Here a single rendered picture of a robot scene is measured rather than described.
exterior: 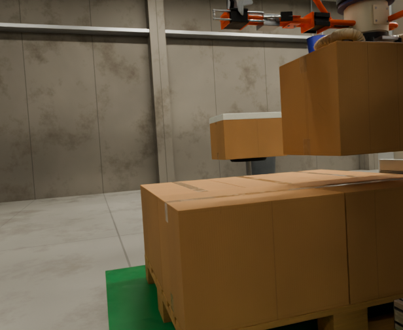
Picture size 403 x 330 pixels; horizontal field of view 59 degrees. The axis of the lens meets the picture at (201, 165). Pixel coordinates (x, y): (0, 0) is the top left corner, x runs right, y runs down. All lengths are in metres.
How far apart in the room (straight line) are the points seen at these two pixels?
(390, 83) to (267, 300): 0.89
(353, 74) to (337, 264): 0.67
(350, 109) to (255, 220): 0.53
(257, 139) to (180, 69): 4.50
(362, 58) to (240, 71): 6.56
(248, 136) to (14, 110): 4.97
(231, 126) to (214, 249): 2.09
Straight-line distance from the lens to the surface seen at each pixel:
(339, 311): 1.43
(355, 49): 1.42
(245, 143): 3.17
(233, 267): 1.18
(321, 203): 1.29
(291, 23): 1.52
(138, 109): 7.18
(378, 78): 1.47
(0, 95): 7.29
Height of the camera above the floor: 0.72
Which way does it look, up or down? 2 degrees down
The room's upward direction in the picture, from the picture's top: 3 degrees counter-clockwise
